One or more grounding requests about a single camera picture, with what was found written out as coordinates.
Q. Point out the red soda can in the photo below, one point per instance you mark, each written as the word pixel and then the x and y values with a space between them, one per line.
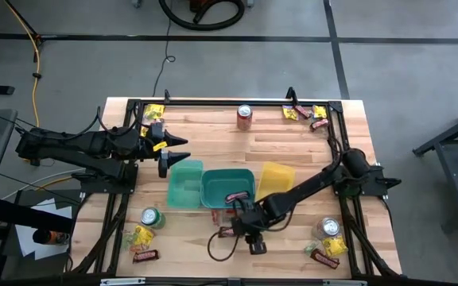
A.
pixel 244 118

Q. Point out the yellow candy bag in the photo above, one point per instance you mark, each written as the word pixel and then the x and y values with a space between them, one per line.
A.
pixel 144 131
pixel 334 245
pixel 290 113
pixel 143 235
pixel 154 111
pixel 319 111

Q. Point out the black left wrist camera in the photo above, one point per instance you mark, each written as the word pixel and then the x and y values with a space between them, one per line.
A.
pixel 163 165

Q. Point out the silver metal bracket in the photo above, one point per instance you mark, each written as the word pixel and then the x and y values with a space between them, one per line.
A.
pixel 122 281
pixel 344 283

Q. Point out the orange and black bottle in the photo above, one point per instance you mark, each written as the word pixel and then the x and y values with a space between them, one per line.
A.
pixel 50 237

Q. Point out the black aluminium table frame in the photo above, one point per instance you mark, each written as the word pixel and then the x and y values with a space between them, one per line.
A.
pixel 221 103

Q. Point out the red vacuum cleaner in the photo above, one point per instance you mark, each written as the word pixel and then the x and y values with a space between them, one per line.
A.
pixel 201 4

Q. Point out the black beam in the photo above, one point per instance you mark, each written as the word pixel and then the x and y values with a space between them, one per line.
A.
pixel 26 216

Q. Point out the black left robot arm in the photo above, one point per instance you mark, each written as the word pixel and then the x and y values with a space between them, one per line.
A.
pixel 74 145

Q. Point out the green soda can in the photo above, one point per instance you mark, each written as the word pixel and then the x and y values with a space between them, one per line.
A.
pixel 152 217

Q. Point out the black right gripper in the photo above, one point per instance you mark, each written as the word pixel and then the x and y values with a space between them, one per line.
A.
pixel 251 220

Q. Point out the silver soda can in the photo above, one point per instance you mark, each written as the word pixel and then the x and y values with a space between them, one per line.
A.
pixel 327 227

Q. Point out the dark grey cart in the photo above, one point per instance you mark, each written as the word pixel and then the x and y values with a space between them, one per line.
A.
pixel 451 163

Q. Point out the black tripod leg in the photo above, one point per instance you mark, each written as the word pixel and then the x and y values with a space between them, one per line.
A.
pixel 21 16

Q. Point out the dark teal plastic bin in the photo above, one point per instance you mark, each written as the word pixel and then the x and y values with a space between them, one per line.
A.
pixel 221 184

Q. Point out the light teal translucent bin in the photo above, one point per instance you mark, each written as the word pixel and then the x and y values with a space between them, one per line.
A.
pixel 185 186

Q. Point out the white paper sheet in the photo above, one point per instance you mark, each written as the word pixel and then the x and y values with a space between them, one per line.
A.
pixel 42 246

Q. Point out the yellow translucent bin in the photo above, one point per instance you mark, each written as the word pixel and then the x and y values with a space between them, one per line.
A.
pixel 274 176

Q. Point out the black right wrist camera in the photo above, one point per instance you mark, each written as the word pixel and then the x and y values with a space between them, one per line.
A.
pixel 257 247

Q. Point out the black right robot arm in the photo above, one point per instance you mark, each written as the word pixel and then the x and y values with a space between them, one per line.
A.
pixel 312 184

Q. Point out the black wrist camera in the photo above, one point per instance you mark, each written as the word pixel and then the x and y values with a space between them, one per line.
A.
pixel 257 247
pixel 163 165

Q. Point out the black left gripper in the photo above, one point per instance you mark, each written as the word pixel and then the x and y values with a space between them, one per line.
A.
pixel 151 141

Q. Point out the brown chocolate bar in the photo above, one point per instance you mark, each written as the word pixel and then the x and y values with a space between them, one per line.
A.
pixel 146 256
pixel 324 258
pixel 237 196
pixel 302 111
pixel 224 232
pixel 319 124

